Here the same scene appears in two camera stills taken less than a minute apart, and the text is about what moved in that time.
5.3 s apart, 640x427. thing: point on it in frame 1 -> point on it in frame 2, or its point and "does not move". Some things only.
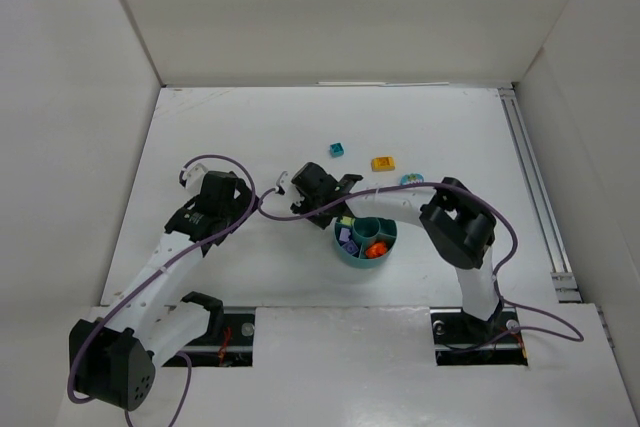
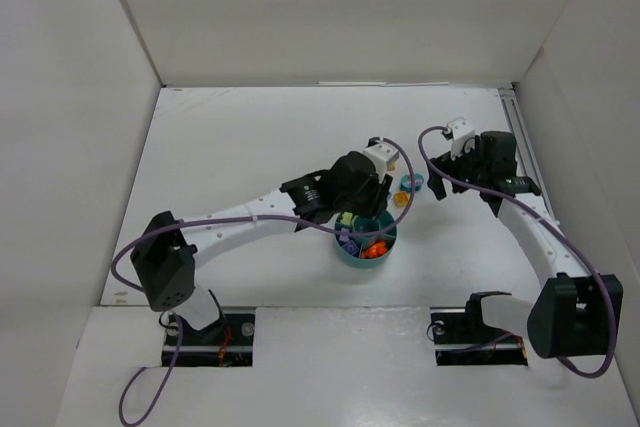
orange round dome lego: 376,250 does not move
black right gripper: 310,204 -> 451,167
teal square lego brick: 337,149 -> 346,218
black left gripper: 232,192 -> 379,198
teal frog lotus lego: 411,178 does not move
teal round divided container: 364,242 does not move
